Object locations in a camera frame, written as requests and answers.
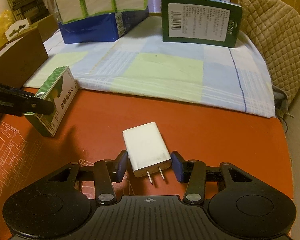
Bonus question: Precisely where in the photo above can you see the plaid pastel cloth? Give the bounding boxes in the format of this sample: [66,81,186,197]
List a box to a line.
[26,16,275,118]

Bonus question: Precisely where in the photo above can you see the blue flat box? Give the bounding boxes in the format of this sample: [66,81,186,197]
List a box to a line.
[58,9,149,44]

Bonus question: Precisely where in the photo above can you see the white carved wooden board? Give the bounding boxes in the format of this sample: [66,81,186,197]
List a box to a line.
[5,19,30,41]

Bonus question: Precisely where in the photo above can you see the quilted beige chair cover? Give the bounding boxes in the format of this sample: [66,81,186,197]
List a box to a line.
[237,0,300,106]

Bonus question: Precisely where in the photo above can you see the brown cardboard boxes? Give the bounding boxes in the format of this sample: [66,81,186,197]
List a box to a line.
[30,15,59,42]

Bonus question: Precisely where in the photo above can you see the yellow plastic bag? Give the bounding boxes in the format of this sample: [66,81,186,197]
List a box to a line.
[0,10,15,47]

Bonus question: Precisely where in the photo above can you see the red Motul cardboard sheet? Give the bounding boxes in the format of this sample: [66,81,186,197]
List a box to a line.
[0,87,294,240]

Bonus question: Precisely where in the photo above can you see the black folding ladder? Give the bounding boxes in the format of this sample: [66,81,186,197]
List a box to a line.
[7,0,50,24]

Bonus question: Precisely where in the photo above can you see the small green medicine box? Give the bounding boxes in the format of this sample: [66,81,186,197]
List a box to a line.
[24,66,78,137]

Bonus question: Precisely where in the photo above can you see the brown open shoe box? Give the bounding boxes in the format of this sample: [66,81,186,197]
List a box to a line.
[0,28,48,88]

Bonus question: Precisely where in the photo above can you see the dark green labelled box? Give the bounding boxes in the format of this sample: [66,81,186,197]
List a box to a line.
[161,0,243,48]

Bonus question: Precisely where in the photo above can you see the white usb charger plug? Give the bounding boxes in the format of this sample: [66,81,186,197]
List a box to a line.
[122,122,172,184]

